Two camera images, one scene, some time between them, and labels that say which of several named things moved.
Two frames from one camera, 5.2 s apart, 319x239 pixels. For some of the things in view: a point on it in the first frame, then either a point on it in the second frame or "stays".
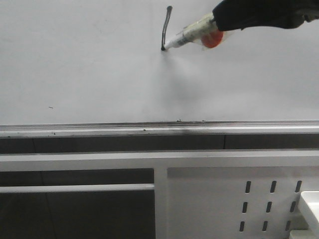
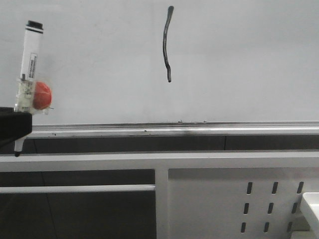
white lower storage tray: [304, 234] stays
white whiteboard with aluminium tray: [95, 68] stays
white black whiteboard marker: [204, 32] → [34, 31]
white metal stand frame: [228, 194] stays
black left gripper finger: [236, 15] → [14, 125]
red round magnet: [212, 39] → [42, 95]
